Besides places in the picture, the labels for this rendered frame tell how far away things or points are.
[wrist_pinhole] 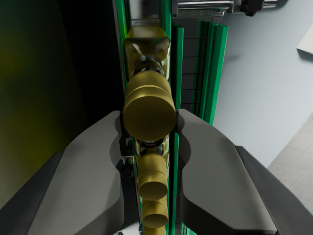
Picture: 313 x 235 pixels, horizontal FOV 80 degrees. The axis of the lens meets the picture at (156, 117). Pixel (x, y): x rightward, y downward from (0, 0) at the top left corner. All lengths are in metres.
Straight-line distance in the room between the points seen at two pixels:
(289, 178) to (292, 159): 0.28
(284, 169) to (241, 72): 1.83
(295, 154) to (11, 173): 2.23
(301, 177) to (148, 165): 2.42
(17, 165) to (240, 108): 0.63
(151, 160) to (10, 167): 0.14
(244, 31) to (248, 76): 0.13
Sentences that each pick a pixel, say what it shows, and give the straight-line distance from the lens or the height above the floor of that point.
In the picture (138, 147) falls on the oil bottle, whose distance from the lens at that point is 0.27.
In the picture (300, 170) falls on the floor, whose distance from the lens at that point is 2.50.
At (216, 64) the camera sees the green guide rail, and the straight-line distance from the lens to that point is 0.38.
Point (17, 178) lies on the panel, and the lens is 0.22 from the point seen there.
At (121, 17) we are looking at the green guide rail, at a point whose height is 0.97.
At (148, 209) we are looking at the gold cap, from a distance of 0.26.
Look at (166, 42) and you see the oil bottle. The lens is 0.22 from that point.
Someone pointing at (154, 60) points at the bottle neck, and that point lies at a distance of 0.19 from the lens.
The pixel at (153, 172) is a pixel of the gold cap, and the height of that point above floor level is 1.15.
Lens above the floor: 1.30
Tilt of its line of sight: 59 degrees down
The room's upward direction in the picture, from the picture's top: 175 degrees clockwise
